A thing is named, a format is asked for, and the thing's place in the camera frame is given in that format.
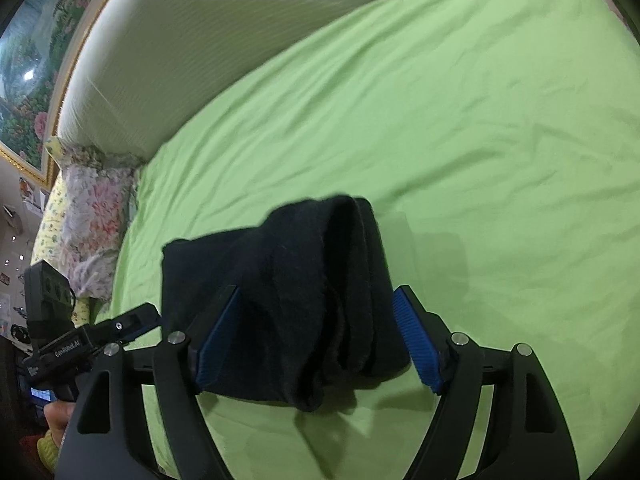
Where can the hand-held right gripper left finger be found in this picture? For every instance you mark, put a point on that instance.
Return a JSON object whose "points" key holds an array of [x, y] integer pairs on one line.
{"points": [[220, 332]]}

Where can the black pants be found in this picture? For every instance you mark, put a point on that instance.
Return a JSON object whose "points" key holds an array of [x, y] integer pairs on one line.
{"points": [[300, 285]]}

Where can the green bed sheet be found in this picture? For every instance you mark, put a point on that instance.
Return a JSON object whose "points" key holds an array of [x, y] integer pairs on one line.
{"points": [[450, 160]]}

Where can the person's left hand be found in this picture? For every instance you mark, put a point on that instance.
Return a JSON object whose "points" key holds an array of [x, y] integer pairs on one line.
{"points": [[59, 415]]}

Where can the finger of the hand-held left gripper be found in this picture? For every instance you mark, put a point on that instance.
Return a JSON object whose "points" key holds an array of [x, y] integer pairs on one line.
{"points": [[132, 321]]}

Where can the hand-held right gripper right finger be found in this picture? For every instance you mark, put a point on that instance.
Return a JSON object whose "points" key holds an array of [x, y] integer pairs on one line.
{"points": [[412, 335]]}

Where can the yellow floral pillow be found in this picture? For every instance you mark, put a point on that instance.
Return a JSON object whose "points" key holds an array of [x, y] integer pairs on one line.
{"points": [[50, 230]]}

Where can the small wall picture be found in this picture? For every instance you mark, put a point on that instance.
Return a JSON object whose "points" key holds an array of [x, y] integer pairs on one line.
{"points": [[27, 192]]}

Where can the pink floral pillow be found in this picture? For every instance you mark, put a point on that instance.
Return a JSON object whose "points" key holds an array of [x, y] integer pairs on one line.
{"points": [[95, 205]]}

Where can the gold framed flower painting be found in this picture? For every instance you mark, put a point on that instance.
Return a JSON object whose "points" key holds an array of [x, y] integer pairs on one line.
{"points": [[30, 60]]}

